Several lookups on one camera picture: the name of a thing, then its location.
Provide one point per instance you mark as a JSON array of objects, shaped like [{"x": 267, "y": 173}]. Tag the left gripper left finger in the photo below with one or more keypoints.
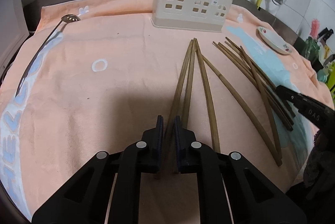
[{"x": 144, "y": 156}]

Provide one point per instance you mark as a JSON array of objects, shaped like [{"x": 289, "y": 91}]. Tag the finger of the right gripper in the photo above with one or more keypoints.
[{"x": 316, "y": 112}]

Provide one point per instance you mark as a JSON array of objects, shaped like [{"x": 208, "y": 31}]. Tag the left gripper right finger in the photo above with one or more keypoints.
[{"x": 190, "y": 153}]

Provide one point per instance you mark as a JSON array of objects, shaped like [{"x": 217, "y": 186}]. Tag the green plastic rack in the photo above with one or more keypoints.
[{"x": 330, "y": 83}]

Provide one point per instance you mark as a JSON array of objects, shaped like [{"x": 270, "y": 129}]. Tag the green glass bottle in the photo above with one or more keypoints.
[{"x": 311, "y": 49}]

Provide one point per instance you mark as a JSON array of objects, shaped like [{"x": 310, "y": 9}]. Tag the white strawberry saucer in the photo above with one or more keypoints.
[{"x": 274, "y": 41}]

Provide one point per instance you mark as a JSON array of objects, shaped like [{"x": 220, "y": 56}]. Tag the pink bottle brush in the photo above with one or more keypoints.
[{"x": 315, "y": 25}]

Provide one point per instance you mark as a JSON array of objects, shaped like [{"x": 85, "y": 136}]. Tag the peach printed towel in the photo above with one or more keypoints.
[{"x": 97, "y": 73}]

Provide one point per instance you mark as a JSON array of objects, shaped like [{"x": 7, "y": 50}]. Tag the beige plastic utensil holder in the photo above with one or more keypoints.
[{"x": 200, "y": 15}]

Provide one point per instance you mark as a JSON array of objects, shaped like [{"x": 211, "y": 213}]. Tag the black handled knife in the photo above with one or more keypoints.
[{"x": 324, "y": 35}]

